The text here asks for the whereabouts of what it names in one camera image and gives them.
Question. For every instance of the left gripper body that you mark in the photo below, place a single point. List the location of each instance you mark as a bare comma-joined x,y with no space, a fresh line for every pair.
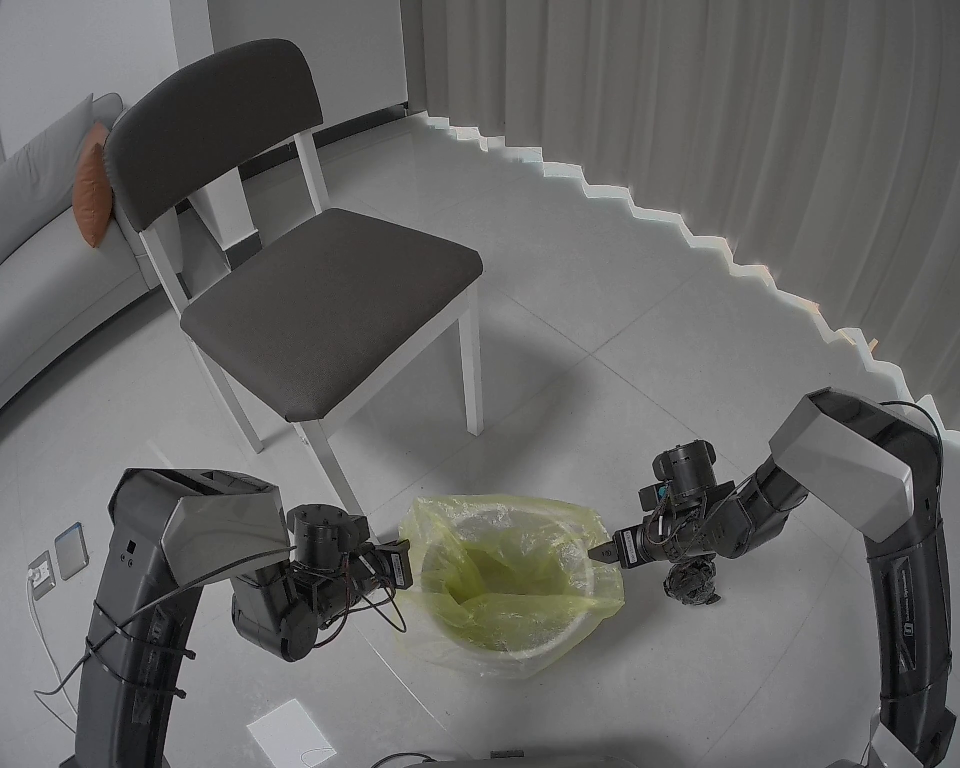
381,570

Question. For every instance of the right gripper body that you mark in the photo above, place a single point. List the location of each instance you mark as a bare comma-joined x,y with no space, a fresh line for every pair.
654,547

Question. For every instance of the black plastic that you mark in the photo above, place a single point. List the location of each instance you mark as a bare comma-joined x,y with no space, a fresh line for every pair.
691,585

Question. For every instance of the yellow plastic bag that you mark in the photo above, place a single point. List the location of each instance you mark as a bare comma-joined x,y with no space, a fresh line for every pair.
495,570

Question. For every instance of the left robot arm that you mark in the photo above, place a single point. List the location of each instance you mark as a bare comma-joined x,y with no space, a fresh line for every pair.
210,525

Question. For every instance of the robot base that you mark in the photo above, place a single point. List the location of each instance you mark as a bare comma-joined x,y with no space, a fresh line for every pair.
450,760

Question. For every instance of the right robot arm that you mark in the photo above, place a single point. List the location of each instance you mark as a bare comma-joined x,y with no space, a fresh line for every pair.
840,457

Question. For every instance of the white trash bin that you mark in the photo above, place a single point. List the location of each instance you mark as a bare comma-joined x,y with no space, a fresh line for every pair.
555,646

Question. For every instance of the grey padded white chair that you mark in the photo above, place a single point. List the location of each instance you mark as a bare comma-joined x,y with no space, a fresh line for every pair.
330,300

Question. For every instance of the light grey sofa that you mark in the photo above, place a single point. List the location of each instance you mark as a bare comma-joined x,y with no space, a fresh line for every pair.
45,300

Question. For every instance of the white curtain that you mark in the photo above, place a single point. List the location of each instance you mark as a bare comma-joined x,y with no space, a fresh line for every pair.
750,112

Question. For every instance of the orange cushion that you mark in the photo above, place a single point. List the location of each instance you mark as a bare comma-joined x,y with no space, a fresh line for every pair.
91,187

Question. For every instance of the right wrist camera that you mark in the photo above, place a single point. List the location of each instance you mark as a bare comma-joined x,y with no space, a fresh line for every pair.
651,501

